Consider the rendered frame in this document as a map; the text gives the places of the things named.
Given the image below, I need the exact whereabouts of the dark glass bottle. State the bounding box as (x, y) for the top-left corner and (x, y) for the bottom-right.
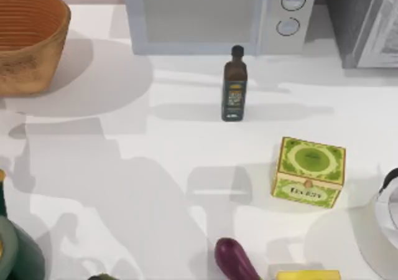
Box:
(221, 45), (249, 123)

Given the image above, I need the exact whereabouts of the pale microwave oven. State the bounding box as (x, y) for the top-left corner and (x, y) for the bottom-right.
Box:
(121, 0), (320, 57)

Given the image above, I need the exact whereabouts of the green tea box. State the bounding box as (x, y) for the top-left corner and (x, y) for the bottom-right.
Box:
(270, 136), (346, 210)

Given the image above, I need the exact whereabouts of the purple eggplant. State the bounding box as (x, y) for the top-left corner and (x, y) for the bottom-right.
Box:
(215, 237), (262, 280)

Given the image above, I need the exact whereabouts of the yellow flat box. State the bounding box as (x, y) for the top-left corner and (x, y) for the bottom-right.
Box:
(267, 263), (342, 280)

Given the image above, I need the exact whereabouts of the woven orange basket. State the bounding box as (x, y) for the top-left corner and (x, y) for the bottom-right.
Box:
(0, 0), (72, 98)

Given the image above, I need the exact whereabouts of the dark green pot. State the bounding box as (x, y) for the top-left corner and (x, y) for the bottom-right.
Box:
(0, 169), (46, 280)

